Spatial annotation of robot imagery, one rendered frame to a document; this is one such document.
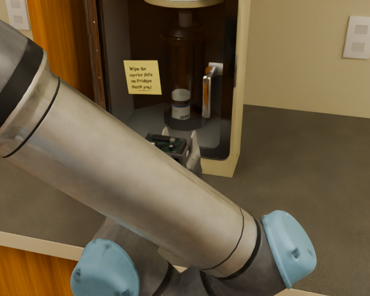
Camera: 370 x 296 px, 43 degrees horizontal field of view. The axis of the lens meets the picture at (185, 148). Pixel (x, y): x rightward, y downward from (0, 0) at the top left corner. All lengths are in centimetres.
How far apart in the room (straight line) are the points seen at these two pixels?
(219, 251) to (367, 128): 98
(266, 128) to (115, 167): 96
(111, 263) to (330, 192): 67
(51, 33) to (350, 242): 71
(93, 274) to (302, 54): 103
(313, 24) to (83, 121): 107
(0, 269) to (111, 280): 66
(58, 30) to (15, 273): 53
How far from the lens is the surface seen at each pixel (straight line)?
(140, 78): 102
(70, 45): 107
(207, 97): 93
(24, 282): 113
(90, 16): 101
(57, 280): 107
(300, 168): 115
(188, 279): 54
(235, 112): 100
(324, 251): 93
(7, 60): 33
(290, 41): 139
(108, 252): 52
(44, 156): 36
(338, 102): 145
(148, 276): 54
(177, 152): 65
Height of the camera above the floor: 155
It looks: 31 degrees down
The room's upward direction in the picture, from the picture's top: straight up
